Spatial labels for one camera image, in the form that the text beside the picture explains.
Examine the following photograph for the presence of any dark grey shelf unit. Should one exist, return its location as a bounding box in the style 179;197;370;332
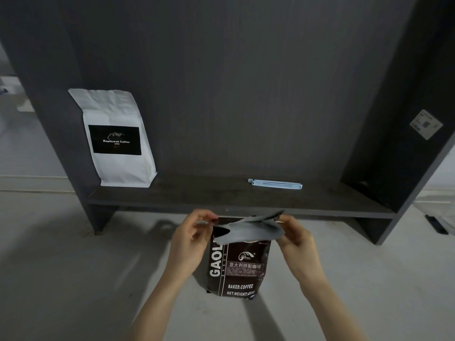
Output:
0;0;455;246

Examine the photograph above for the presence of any white sticker label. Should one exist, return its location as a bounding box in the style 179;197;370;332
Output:
410;109;443;140

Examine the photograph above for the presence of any white coffee bag black label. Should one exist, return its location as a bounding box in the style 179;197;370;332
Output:
68;89;158;188

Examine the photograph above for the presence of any person's right forearm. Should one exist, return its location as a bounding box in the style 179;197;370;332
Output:
301;270;372;341

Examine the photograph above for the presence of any black floor object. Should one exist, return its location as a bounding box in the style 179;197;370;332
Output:
425;215;449;235

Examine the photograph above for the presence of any person's right hand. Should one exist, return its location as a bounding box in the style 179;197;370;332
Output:
273;214;325;283

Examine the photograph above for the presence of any dark brown coffee bag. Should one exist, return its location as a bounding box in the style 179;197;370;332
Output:
206;210;286;299

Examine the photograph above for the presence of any light blue bag sealing clip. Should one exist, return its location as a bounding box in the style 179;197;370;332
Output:
248;178;304;190

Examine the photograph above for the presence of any person's left hand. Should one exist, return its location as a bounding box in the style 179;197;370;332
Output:
166;209;219;279

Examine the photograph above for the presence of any person's left forearm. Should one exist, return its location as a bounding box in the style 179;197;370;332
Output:
121;265;191;341

